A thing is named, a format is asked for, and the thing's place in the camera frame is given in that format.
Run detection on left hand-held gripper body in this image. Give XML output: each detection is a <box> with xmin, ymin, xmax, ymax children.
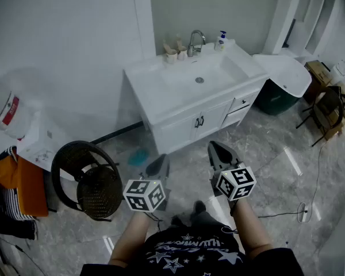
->
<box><xmin>122</xmin><ymin>171</ymin><xmax>171</xmax><ymax>213</ymax></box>

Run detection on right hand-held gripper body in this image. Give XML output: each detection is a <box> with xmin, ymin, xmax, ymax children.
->
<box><xmin>210</xmin><ymin>161</ymin><xmax>257</xmax><ymax>209</ymax></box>

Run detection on person's left forearm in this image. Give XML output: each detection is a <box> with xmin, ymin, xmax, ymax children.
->
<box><xmin>109</xmin><ymin>210</ymin><xmax>150</xmax><ymax>267</ymax></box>

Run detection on person's right forearm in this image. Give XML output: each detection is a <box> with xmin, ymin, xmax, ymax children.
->
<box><xmin>232</xmin><ymin>200</ymin><xmax>274</xmax><ymax>255</ymax></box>

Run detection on teal cloth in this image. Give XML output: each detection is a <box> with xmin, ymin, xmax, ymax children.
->
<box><xmin>128</xmin><ymin>148</ymin><xmax>150</xmax><ymax>167</ymax></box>

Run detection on black wicker chair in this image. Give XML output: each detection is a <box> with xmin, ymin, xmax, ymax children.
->
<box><xmin>51</xmin><ymin>140</ymin><xmax>124</xmax><ymax>223</ymax></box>

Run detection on black floor bar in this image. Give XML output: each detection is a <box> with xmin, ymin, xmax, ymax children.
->
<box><xmin>90</xmin><ymin>121</ymin><xmax>144</xmax><ymax>145</ymax></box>

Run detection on person's legs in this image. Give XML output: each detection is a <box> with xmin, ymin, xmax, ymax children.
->
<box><xmin>171</xmin><ymin>200</ymin><xmax>228</xmax><ymax>232</ymax></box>

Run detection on dark green bin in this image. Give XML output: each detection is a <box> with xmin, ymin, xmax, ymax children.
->
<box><xmin>254</xmin><ymin>78</ymin><xmax>301</xmax><ymax>116</ymax></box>

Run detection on white washbasin cabinet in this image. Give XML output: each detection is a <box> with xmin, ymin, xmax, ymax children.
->
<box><xmin>122</xmin><ymin>39</ymin><xmax>271</xmax><ymax>155</ymax></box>

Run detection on white power strip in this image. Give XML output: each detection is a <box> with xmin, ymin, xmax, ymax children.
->
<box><xmin>297</xmin><ymin>202</ymin><xmax>309</xmax><ymax>223</ymax></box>

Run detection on black star-print shirt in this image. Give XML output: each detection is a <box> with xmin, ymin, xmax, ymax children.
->
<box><xmin>80</xmin><ymin>225</ymin><xmax>305</xmax><ymax>276</ymax></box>

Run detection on white oval basin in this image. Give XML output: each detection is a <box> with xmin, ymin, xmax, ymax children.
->
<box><xmin>252</xmin><ymin>53</ymin><xmax>313</xmax><ymax>98</ymax></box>

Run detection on white blue-pump soap bottle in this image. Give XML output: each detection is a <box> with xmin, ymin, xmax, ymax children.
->
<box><xmin>213</xmin><ymin>30</ymin><xmax>228</xmax><ymax>52</ymax></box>

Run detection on orange cloth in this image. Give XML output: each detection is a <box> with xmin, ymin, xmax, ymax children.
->
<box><xmin>0</xmin><ymin>149</ymin><xmax>49</xmax><ymax>217</ymax></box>

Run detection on white rectangular box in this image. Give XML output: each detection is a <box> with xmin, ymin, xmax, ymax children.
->
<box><xmin>17</xmin><ymin>110</ymin><xmax>75</xmax><ymax>181</ymax></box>

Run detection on chrome faucet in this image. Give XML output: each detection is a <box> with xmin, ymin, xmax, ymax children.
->
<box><xmin>186</xmin><ymin>29</ymin><xmax>206</xmax><ymax>58</ymax></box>

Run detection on cardboard box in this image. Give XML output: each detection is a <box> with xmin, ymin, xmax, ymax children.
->
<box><xmin>304</xmin><ymin>59</ymin><xmax>333</xmax><ymax>103</ymax></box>

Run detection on white appliance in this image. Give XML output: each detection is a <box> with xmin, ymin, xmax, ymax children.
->
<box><xmin>329</xmin><ymin>59</ymin><xmax>345</xmax><ymax>86</ymax></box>

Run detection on black white striped cloth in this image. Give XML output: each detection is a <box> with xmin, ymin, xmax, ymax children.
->
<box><xmin>0</xmin><ymin>145</ymin><xmax>35</xmax><ymax>221</ymax></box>

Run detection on clear bag with red label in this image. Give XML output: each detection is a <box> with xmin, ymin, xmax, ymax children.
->
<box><xmin>0</xmin><ymin>67</ymin><xmax>44</xmax><ymax>140</ymax></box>

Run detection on white shelf unit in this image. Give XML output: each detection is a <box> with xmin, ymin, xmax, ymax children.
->
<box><xmin>263</xmin><ymin>0</ymin><xmax>345</xmax><ymax>66</ymax></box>

